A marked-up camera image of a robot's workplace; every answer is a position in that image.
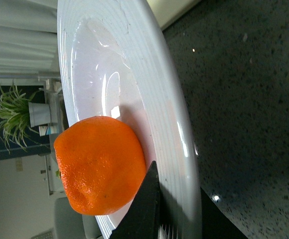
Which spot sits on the orange mandarin fruit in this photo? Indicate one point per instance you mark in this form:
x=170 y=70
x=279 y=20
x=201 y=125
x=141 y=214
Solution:
x=101 y=164

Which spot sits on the white ribbed plate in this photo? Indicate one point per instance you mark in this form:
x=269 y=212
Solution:
x=114 y=61

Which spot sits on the beige bear tray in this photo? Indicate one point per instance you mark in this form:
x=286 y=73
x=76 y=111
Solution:
x=167 y=12

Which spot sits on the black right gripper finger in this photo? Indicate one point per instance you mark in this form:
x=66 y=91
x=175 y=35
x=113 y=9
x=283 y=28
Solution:
x=142 y=219

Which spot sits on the potted green plant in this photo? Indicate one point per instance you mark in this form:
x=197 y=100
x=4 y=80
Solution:
x=16 y=134

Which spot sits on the white curtain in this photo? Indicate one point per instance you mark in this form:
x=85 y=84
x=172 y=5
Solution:
x=28 y=37

